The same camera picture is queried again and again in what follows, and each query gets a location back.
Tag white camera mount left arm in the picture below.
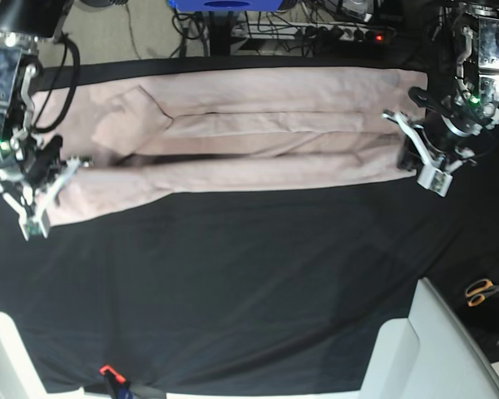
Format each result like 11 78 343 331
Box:
382 110 475 197

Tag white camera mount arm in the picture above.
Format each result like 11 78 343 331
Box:
0 160 79 241
382 110 475 197

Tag white table frame left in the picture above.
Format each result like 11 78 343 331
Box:
0 312 85 398

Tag red black clamp bottom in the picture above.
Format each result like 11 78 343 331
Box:
99 364 134 399

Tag gripper body left side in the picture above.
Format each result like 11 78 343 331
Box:
421 111 478 162

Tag gripper body right side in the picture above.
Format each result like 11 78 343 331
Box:
7 135 63 195

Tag white table frame right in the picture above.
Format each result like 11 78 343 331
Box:
358 278 499 399

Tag black table cloth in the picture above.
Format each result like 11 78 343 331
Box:
0 57 499 396

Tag orange handled scissors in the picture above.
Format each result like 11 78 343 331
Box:
464 278 499 308

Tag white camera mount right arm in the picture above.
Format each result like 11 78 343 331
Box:
0 160 79 241

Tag pink T-shirt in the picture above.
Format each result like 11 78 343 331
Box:
48 67 427 225

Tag blue plastic box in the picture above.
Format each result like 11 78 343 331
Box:
167 0 284 12

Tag white table frame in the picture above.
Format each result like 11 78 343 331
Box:
0 312 85 398
358 278 499 399

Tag white power strip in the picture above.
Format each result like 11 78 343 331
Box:
231 21 393 44

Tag black stand pole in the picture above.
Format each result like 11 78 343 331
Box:
205 11 235 57

